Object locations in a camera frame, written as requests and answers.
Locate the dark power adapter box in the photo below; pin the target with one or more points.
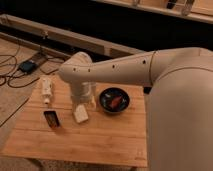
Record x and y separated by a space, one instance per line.
27 67

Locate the black rectangular eraser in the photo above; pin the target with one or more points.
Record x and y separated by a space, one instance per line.
51 118

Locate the black bowl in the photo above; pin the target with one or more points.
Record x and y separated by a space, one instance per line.
107 95

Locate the white plastic bottle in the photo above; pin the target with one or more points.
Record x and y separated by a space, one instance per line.
46 90

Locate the red object in bowl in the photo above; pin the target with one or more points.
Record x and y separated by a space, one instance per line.
115 102

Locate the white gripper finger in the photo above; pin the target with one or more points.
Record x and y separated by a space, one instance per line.
80 113

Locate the long wooden beam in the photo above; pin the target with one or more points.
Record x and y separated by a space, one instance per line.
95 45

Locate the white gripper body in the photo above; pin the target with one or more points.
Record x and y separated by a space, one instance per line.
83 93

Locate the wooden table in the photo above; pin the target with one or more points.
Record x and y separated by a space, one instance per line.
103 139

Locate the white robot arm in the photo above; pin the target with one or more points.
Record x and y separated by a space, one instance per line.
180 104

